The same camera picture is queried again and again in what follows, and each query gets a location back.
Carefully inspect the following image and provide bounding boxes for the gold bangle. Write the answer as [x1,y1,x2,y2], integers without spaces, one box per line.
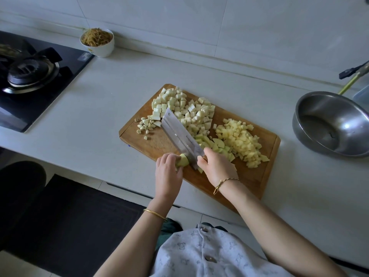
[143,208,168,222]

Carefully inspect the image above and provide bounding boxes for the white bowl of noodles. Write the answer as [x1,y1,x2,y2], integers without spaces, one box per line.
[80,27,115,59]

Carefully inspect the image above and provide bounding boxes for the black floor mat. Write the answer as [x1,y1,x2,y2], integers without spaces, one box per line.
[0,161,146,277]

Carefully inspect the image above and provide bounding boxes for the deep stainless steel bowl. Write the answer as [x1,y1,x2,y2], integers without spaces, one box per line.
[292,91,369,158]

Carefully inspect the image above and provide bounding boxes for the green cucumber half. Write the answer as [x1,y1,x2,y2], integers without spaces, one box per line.
[176,153,190,169]

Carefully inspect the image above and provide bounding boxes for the wall tap with hose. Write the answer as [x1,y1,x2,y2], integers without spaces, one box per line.
[338,60,369,80]

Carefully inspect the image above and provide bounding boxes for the person's right forearm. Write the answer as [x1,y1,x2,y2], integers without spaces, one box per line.
[218,182,348,277]

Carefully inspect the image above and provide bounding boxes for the white patterned garment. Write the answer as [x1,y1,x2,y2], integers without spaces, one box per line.
[150,225,295,277]

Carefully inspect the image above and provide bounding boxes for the person's left forearm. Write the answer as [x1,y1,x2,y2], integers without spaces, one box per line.
[93,198,173,277]

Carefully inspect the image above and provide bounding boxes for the peeled yellow potato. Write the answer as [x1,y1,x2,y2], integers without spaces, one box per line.
[214,117,271,169]

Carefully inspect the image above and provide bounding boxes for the pile of garlic cloves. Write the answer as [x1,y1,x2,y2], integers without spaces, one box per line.
[134,116,156,141]

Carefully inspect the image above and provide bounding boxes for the pile of white diced vegetable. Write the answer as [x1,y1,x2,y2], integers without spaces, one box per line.
[179,97,216,136]

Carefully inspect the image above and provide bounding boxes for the person's left hand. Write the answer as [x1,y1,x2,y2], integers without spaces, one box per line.
[153,153,184,205]

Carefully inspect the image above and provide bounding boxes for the dark green trousers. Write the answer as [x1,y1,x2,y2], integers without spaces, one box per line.
[155,219,228,252]

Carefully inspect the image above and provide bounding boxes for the braided cord bracelet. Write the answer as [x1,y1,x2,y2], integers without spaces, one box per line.
[213,177,240,196]

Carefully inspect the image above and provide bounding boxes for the black gas stove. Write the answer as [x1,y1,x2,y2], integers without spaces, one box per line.
[0,30,95,133]

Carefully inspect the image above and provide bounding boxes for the cleaver with wooden handle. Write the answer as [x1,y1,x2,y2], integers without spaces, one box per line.
[160,108,207,171]

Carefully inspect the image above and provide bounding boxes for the light blue plastic board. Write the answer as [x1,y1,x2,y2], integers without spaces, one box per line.
[353,83,369,112]

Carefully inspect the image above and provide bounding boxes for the wooden cutting board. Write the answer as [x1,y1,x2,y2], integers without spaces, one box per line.
[119,83,281,199]

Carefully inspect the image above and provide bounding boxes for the person's right hand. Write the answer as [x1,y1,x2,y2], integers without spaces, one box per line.
[196,147,240,191]

